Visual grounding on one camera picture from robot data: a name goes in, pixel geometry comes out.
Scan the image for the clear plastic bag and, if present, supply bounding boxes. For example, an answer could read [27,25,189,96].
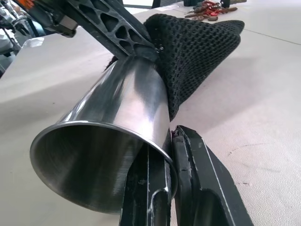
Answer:
[22,37,45,48]

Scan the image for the black mesh drawstring pouch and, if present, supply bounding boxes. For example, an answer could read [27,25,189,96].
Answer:
[102,13,246,122]

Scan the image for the ribbed finger of the black left gripper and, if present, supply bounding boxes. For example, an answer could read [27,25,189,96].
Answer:
[65,0,159,64]

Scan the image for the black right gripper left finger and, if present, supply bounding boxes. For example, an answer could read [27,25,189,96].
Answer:
[119,142,173,226]

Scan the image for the pile of red brown parts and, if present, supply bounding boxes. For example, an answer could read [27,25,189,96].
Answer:
[184,0,238,22]

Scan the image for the shiny metal cup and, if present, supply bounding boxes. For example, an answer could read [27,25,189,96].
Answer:
[29,56,179,210]

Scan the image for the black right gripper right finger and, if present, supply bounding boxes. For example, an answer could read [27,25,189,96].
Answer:
[171,125,255,226]

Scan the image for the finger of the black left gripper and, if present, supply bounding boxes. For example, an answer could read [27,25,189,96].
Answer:
[105,0,154,47]

